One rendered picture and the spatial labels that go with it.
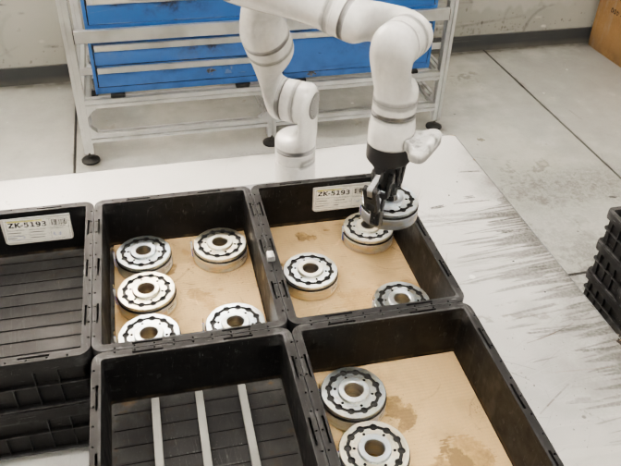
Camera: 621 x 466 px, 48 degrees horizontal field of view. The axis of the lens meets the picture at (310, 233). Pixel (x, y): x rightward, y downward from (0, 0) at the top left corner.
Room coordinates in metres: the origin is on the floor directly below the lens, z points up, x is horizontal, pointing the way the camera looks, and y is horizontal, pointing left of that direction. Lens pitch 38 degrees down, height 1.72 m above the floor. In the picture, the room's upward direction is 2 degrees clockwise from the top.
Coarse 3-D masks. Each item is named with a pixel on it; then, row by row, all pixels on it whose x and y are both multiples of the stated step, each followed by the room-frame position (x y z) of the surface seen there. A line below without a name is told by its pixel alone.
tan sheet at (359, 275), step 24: (288, 240) 1.12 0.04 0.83; (312, 240) 1.12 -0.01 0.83; (336, 240) 1.13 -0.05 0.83; (336, 264) 1.05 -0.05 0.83; (360, 264) 1.05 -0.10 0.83; (384, 264) 1.06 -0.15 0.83; (336, 288) 0.98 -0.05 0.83; (360, 288) 0.98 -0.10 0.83; (312, 312) 0.92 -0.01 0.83; (336, 312) 0.92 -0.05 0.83
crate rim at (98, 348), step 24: (192, 192) 1.13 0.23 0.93; (216, 192) 1.14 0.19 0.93; (96, 216) 1.04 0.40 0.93; (96, 240) 0.97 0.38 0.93; (264, 240) 0.99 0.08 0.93; (96, 264) 0.91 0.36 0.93; (264, 264) 0.92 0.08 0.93; (96, 288) 0.85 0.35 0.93; (96, 312) 0.79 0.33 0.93; (96, 336) 0.74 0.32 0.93; (168, 336) 0.75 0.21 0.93; (192, 336) 0.75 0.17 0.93; (216, 336) 0.75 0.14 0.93
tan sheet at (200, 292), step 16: (176, 240) 1.11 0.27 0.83; (192, 240) 1.11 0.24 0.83; (176, 256) 1.06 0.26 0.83; (192, 256) 1.06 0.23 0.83; (176, 272) 1.01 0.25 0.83; (192, 272) 1.01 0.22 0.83; (208, 272) 1.01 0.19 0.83; (240, 272) 1.02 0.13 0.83; (192, 288) 0.97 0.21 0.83; (208, 288) 0.97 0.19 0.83; (224, 288) 0.97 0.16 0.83; (240, 288) 0.97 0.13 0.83; (256, 288) 0.97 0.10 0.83; (192, 304) 0.92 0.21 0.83; (208, 304) 0.93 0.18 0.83; (224, 304) 0.93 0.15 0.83; (256, 304) 0.93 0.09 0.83; (128, 320) 0.88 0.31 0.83; (176, 320) 0.88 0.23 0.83; (192, 320) 0.88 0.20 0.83
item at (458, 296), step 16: (352, 176) 1.22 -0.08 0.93; (368, 176) 1.22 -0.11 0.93; (256, 192) 1.14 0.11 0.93; (256, 208) 1.09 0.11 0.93; (416, 224) 1.06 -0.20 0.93; (272, 240) 0.99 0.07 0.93; (432, 240) 1.01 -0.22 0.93; (432, 256) 0.97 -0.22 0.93; (448, 272) 0.92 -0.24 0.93; (288, 304) 0.83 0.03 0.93; (400, 304) 0.84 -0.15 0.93; (416, 304) 0.84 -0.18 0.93; (432, 304) 0.84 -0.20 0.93; (288, 320) 0.79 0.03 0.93; (304, 320) 0.79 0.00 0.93; (320, 320) 0.80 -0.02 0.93
